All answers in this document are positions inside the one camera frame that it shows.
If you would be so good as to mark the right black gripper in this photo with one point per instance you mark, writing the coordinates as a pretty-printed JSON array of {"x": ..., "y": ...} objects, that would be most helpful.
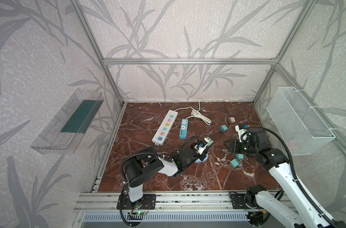
[{"x": 241, "y": 146}]

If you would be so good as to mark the light green usb adapter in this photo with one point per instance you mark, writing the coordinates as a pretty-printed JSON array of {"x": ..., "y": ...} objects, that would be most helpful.
[{"x": 208, "y": 141}]

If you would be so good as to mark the light blue square power socket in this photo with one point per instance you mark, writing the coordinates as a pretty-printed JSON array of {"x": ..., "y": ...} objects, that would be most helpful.
[{"x": 200, "y": 161}]

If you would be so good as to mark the teal green usb adapter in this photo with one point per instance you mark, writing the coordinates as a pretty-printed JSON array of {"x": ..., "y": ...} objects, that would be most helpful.
[{"x": 235, "y": 163}]

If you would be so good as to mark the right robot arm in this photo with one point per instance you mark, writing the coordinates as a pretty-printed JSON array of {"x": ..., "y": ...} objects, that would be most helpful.
[{"x": 293, "y": 206}]

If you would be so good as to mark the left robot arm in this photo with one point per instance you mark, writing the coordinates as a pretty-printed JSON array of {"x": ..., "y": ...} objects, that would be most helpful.
[{"x": 138, "y": 168}]

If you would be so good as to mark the teal adapter front right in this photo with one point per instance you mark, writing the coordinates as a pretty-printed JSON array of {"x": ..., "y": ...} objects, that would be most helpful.
[{"x": 239, "y": 156}]

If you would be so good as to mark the teal adapter back right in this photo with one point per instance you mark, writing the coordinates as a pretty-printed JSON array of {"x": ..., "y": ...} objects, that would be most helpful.
[{"x": 223, "y": 128}]

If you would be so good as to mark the pink adapter back right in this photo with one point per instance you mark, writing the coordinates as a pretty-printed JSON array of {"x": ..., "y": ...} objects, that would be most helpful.
[{"x": 231, "y": 120}]

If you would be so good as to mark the teal power strip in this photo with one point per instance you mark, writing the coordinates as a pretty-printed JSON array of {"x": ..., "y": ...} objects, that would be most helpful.
[{"x": 183, "y": 129}]

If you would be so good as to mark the white long power strip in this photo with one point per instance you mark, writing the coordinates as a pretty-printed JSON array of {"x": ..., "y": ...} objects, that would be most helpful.
[{"x": 164, "y": 128}]

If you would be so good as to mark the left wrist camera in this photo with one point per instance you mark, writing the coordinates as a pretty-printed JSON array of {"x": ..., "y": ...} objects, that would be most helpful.
[{"x": 201, "y": 148}]

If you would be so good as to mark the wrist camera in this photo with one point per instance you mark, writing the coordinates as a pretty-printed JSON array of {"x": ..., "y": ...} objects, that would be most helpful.
[
  {"x": 201, "y": 148},
  {"x": 242, "y": 131}
]

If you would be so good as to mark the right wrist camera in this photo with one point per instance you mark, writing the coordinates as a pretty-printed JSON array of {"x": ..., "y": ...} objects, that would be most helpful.
[{"x": 242, "y": 131}]

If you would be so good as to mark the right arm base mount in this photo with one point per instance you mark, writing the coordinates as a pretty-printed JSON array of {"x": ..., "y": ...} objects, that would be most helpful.
[{"x": 245, "y": 201}]

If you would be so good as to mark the aluminium front rail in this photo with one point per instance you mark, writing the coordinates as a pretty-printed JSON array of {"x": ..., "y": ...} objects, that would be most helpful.
[{"x": 175, "y": 201}]

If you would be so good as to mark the white wire mesh basket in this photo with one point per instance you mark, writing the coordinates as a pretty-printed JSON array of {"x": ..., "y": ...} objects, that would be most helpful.
[{"x": 299, "y": 124}]

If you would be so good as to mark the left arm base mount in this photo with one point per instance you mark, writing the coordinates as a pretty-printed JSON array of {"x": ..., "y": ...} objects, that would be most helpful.
[{"x": 147, "y": 202}]

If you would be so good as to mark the clear plastic wall tray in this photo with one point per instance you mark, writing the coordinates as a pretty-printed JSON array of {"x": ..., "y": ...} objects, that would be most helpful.
[{"x": 67, "y": 128}]

